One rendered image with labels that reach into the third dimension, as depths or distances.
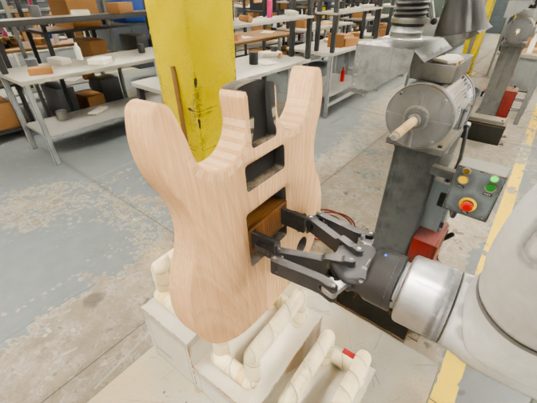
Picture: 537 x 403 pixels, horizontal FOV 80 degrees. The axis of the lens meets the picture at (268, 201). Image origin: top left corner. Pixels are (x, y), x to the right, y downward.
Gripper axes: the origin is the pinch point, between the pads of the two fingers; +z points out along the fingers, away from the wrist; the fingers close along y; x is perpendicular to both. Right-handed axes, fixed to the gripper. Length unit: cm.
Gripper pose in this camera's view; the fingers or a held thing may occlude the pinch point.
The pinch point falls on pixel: (271, 227)
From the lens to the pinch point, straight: 51.2
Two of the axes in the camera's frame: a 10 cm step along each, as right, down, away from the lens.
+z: -8.1, -3.2, 4.9
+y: 5.9, -4.6, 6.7
